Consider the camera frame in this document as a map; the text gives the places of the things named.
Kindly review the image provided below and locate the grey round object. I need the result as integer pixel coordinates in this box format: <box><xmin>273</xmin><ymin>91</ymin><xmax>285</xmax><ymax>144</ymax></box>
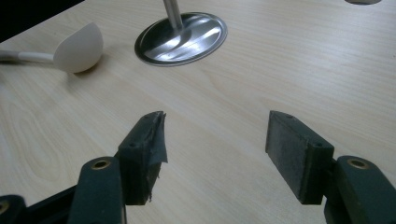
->
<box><xmin>344</xmin><ymin>0</ymin><xmax>383</xmax><ymax>6</ymax></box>

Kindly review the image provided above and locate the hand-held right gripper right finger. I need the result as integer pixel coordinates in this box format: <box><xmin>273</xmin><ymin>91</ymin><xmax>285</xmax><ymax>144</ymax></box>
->
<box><xmin>265</xmin><ymin>110</ymin><xmax>336</xmax><ymax>205</ymax></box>

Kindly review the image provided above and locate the white ladle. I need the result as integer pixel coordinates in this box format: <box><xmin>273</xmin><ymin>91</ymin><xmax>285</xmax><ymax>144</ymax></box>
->
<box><xmin>0</xmin><ymin>21</ymin><xmax>105</xmax><ymax>75</ymax></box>

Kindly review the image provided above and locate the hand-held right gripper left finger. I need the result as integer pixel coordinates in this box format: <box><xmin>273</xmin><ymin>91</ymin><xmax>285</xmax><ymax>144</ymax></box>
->
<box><xmin>115</xmin><ymin>110</ymin><xmax>169</xmax><ymax>206</ymax></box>

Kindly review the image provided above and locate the round metal stand base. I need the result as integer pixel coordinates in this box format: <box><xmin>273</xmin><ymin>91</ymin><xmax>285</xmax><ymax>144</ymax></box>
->
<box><xmin>134</xmin><ymin>11</ymin><xmax>229</xmax><ymax>67</ymax></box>

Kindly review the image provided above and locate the metal stand pole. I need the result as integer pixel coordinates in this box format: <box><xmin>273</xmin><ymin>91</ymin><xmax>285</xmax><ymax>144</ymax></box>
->
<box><xmin>163</xmin><ymin>0</ymin><xmax>184</xmax><ymax>32</ymax></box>

